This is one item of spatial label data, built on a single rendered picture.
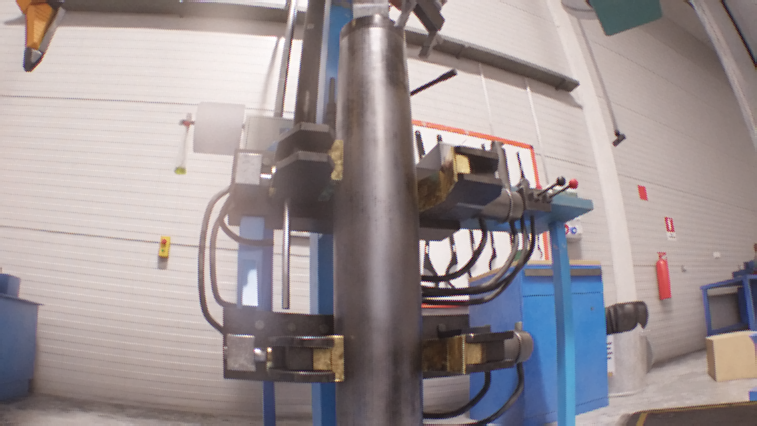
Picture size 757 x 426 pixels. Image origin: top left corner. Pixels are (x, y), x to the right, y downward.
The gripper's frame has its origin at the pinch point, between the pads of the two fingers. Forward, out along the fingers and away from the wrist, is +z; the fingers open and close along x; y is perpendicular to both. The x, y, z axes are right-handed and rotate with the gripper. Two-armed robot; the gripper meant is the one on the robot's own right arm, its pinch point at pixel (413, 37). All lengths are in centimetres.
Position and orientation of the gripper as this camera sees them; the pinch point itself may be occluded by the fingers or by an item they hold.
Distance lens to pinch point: 118.2
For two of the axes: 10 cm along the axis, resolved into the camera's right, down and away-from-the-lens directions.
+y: 7.5, 2.1, -6.2
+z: -3.8, 9.1, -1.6
